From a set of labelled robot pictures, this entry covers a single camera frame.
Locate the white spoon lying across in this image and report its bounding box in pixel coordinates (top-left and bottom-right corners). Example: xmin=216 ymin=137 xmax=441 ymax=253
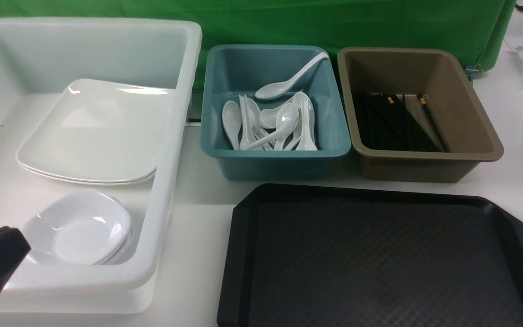
xmin=243 ymin=103 xmax=300 ymax=151

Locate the white spoon far left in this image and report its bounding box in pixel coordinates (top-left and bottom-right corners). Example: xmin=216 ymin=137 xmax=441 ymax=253
xmin=222 ymin=101 xmax=242 ymax=150

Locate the black serving tray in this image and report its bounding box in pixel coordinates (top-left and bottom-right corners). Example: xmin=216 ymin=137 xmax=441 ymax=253
xmin=216 ymin=183 xmax=523 ymax=327

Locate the white plate in bin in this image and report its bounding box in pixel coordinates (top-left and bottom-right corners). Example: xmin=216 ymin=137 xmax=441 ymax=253
xmin=17 ymin=161 xmax=156 ymax=186

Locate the white bowl in bin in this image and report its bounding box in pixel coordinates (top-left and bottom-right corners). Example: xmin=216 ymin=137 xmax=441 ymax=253
xmin=21 ymin=188 xmax=133 ymax=265

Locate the white spoon far right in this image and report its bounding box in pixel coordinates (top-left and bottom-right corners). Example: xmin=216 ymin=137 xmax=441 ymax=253
xmin=294 ymin=91 xmax=318 ymax=151

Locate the green cloth backdrop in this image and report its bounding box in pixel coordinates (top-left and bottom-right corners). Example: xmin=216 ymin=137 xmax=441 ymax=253
xmin=0 ymin=0 xmax=516 ymax=89

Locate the black chopsticks pile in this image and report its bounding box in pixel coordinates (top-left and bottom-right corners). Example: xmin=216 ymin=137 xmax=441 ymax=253
xmin=352 ymin=92 xmax=448 ymax=153

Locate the brown plastic bin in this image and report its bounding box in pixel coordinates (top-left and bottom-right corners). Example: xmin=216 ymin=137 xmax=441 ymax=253
xmin=337 ymin=47 xmax=504 ymax=183

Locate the white square rice plate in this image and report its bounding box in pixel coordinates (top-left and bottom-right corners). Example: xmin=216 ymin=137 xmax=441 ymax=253
xmin=16 ymin=79 xmax=176 ymax=182

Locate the teal plastic bin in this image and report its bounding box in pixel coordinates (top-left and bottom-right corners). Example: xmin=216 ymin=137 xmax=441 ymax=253
xmin=201 ymin=44 xmax=351 ymax=181

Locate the large white plastic bin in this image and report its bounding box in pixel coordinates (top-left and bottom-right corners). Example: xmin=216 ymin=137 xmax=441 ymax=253
xmin=0 ymin=17 xmax=202 ymax=314

